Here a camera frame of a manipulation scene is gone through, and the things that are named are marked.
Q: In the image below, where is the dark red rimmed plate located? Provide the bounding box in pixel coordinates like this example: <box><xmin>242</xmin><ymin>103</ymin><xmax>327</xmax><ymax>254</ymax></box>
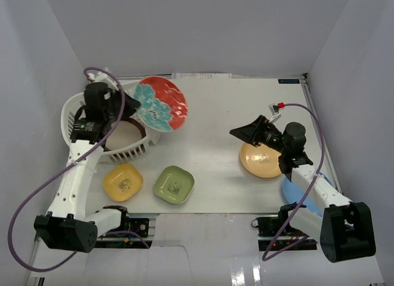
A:
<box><xmin>105</xmin><ymin>118</ymin><xmax>146</xmax><ymax>151</ymax></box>

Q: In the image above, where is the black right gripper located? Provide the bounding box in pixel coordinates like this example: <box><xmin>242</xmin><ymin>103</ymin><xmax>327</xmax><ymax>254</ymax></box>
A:
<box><xmin>230</xmin><ymin>116</ymin><xmax>288</xmax><ymax>155</ymax></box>

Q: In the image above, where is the white plastic dish bin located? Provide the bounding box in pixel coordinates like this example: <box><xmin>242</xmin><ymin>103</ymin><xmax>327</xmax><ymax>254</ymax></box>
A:
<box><xmin>61</xmin><ymin>82</ymin><xmax>160</xmax><ymax>165</ymax></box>

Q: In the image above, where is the green square panda dish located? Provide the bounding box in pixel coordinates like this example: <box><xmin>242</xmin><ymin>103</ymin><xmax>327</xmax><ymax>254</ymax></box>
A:
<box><xmin>153</xmin><ymin>165</ymin><xmax>195</xmax><ymax>205</ymax></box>

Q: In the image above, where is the red and teal floral plate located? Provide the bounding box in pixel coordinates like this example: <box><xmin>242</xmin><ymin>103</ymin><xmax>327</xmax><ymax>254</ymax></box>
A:
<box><xmin>133</xmin><ymin>76</ymin><xmax>188</xmax><ymax>133</ymax></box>

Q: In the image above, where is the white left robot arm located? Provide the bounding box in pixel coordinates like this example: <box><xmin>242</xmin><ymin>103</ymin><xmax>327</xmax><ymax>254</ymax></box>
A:
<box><xmin>34</xmin><ymin>82</ymin><xmax>140</xmax><ymax>253</ymax></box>

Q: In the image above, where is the yellow square panda dish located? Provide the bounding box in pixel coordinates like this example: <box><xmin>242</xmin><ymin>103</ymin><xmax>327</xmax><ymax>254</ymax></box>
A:
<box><xmin>103</xmin><ymin>163</ymin><xmax>143</xmax><ymax>202</ymax></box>

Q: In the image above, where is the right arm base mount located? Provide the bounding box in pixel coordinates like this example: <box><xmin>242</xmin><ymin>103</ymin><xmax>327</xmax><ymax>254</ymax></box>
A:
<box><xmin>251</xmin><ymin>214</ymin><xmax>318</xmax><ymax>252</ymax></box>

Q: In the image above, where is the light blue plate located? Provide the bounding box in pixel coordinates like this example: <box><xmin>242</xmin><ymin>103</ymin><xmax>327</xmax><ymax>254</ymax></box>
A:
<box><xmin>282</xmin><ymin>178</ymin><xmax>323</xmax><ymax>217</ymax></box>

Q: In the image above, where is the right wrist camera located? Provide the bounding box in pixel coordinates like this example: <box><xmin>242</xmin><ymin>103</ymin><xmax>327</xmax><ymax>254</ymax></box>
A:
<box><xmin>268</xmin><ymin>104</ymin><xmax>281</xmax><ymax>123</ymax></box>

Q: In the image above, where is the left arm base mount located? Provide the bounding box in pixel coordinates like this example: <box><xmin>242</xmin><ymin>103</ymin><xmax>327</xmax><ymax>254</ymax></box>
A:
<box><xmin>95</xmin><ymin>217</ymin><xmax>156</xmax><ymax>249</ymax></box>

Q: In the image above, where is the pale orange round plate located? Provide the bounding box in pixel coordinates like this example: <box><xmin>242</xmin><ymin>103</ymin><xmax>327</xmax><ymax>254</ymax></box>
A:
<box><xmin>239</xmin><ymin>143</ymin><xmax>281</xmax><ymax>178</ymax></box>

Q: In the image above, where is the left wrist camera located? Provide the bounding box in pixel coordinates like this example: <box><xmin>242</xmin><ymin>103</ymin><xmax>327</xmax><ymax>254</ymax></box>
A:
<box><xmin>86</xmin><ymin>71</ymin><xmax>118</xmax><ymax>90</ymax></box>

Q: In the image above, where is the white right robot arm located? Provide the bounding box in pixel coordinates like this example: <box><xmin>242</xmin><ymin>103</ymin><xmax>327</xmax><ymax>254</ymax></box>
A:
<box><xmin>230</xmin><ymin>115</ymin><xmax>376</xmax><ymax>263</ymax></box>

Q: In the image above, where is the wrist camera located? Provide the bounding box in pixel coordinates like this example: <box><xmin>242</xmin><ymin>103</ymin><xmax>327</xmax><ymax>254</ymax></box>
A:
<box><xmin>268</xmin><ymin>104</ymin><xmax>281</xmax><ymax>123</ymax></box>
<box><xmin>86</xmin><ymin>71</ymin><xmax>118</xmax><ymax>90</ymax></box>

